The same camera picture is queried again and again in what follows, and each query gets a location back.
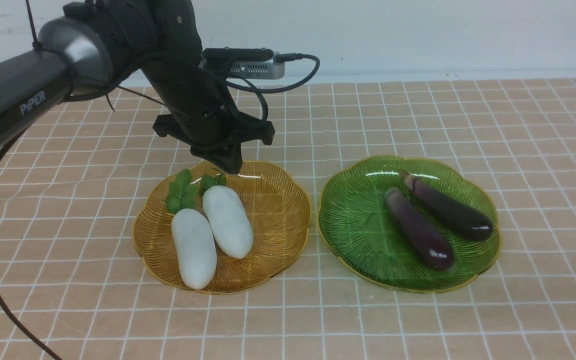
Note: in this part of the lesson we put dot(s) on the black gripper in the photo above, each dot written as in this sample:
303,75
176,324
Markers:
202,112

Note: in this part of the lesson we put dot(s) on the white radish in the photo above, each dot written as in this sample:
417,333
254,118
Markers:
192,235
227,216

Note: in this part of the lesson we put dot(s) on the purple eggplant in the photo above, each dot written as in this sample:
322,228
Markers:
463,219
427,242

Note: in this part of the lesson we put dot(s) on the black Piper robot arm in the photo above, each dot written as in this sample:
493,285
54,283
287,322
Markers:
86,53

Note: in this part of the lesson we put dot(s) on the amber glass plate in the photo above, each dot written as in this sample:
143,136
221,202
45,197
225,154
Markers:
280,214

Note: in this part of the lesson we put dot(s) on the green glass plate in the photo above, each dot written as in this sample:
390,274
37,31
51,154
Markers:
354,223

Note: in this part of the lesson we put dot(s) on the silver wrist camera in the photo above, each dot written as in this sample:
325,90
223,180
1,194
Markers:
246,63

